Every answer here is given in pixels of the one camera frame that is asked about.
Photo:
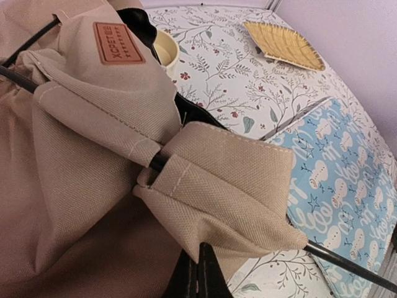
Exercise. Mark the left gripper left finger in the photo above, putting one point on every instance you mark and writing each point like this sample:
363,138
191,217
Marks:
184,280

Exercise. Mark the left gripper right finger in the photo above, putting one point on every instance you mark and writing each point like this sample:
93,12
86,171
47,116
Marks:
210,280

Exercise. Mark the blue snowman pattern mat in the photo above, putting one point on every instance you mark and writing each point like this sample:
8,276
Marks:
343,182

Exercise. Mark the black tent pole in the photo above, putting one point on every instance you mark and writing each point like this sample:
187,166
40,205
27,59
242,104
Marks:
9,61
312,247

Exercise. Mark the golden leaf shaped tray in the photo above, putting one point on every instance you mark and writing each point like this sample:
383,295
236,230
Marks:
283,44

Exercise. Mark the beige fabric pet tent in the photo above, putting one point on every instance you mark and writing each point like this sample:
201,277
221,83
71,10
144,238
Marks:
107,173

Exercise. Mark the cream round bowl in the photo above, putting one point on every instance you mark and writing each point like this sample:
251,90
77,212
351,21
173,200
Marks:
167,49

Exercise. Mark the right aluminium frame post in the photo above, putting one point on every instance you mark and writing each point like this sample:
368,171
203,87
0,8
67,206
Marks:
273,5

